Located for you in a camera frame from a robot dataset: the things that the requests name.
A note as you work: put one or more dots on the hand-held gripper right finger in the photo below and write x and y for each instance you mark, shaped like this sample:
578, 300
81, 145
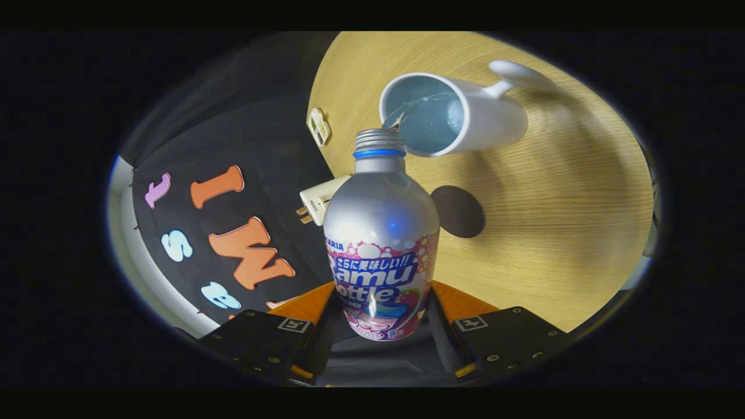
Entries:
445, 343

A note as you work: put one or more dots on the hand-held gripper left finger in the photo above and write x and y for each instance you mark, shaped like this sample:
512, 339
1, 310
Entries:
326, 343

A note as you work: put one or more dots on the dark brown round coaster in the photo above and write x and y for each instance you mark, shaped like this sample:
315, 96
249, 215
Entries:
458, 210

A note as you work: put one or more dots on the silver juice bottle printed label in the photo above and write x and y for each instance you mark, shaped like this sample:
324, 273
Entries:
378, 215

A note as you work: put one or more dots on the clear juice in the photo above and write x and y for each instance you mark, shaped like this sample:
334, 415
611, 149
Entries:
433, 125

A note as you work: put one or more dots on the brown toast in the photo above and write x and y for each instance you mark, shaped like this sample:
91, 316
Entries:
302, 210

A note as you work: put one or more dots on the white toaster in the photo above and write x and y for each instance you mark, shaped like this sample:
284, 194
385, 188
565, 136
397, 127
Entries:
323, 198

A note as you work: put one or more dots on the wooden table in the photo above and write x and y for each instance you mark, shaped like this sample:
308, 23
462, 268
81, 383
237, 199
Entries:
553, 233

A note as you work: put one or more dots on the white compartment tray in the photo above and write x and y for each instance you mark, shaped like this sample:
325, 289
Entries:
319, 127

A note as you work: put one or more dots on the black backdrop cloth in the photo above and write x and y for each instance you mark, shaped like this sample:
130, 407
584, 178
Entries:
233, 128

